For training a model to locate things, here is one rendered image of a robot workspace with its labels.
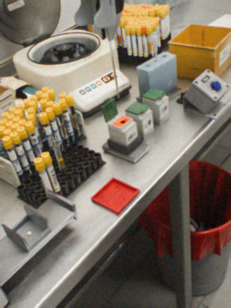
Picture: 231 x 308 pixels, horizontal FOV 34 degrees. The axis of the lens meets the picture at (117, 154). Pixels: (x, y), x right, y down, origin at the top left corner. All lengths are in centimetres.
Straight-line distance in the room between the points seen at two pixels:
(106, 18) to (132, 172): 31
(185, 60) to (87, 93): 28
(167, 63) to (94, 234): 47
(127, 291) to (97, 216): 95
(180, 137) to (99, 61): 30
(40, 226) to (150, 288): 102
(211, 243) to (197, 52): 60
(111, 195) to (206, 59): 46
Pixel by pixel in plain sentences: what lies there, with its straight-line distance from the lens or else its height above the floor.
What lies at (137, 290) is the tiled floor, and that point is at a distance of 162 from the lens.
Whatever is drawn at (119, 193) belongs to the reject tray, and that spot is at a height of 88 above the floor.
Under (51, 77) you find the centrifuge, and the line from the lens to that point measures 94.
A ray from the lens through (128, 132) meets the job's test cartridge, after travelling 77.
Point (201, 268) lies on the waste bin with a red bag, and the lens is 140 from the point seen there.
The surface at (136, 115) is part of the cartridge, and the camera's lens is 82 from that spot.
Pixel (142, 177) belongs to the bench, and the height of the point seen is 87.
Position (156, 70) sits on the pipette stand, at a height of 97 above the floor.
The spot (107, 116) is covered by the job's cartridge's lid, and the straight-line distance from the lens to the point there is 78.
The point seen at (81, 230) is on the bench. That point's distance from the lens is 68.
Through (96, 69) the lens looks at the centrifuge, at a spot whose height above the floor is 96.
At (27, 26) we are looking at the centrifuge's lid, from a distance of 121.
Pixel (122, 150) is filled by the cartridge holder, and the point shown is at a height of 90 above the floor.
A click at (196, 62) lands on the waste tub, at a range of 103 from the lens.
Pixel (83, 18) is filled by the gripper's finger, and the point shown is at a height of 118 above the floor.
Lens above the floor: 139
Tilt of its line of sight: 39 degrees down
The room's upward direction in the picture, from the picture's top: 10 degrees counter-clockwise
